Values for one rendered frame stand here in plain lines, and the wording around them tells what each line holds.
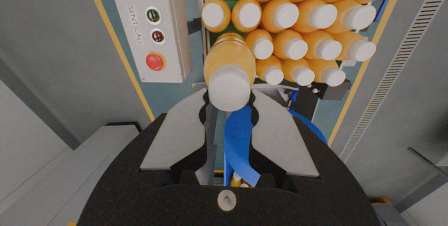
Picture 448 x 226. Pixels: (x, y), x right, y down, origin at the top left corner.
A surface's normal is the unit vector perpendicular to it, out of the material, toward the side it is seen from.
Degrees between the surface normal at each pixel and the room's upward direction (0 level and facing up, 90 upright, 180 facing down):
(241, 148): 90
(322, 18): 0
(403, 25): 0
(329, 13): 0
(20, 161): 90
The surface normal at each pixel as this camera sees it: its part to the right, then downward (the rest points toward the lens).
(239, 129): 0.00, -0.85
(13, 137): 0.99, -0.06
